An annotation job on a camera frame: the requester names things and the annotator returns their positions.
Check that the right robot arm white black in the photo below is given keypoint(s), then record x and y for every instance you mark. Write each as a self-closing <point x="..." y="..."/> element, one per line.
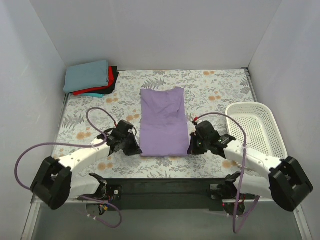
<point x="282" y="180"/>

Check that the folded red t shirt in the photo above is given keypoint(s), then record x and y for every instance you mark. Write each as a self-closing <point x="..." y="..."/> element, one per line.
<point x="97" y="87"/>

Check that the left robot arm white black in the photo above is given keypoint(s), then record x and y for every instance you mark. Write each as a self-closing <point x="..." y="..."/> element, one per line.
<point x="55" y="181"/>

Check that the purple t shirt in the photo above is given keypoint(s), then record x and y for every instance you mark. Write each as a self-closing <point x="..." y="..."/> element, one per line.
<point x="163" y="125"/>

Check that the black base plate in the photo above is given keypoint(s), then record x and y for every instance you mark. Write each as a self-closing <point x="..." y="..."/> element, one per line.
<point x="166" y="193"/>

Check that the folded teal t shirt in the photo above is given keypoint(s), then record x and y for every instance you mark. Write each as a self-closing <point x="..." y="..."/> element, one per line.
<point x="94" y="95"/>

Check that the white plastic basket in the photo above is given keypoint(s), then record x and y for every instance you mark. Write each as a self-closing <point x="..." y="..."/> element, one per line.
<point x="260" y="126"/>

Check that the aluminium frame rail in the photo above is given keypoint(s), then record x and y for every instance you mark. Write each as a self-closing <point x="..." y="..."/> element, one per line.
<point x="266" y="222"/>

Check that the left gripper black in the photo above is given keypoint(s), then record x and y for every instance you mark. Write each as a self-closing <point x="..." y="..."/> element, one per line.
<point x="130" y="146"/>

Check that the folded grey-blue t shirt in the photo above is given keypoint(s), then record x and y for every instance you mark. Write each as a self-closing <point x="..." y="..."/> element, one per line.
<point x="84" y="76"/>

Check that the floral table cloth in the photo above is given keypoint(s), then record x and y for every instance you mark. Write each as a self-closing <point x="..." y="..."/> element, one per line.
<point x="207" y="93"/>

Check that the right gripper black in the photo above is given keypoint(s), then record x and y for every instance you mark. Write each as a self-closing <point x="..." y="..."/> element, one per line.
<point x="196" y="145"/>

